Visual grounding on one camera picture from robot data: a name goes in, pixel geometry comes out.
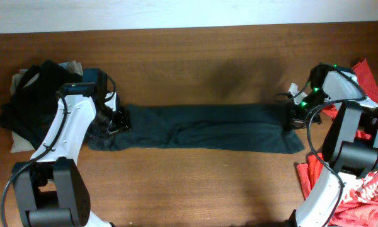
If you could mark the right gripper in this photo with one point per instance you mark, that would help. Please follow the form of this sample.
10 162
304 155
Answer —
293 115

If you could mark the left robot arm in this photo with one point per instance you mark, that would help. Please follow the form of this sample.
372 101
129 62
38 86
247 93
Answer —
49 188

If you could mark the folded black garment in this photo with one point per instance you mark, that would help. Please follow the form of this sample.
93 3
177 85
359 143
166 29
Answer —
31 110

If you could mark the red printed t-shirt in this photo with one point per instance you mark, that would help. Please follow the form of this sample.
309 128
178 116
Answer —
359 206

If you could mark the folded beige garment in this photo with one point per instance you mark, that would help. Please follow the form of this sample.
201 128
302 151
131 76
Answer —
19 143

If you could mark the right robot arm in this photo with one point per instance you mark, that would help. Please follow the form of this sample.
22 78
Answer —
350 148

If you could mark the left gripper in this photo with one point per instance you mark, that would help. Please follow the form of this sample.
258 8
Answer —
121 118

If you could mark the black Nike t-shirt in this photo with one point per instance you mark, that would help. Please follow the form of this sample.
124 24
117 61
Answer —
245 127

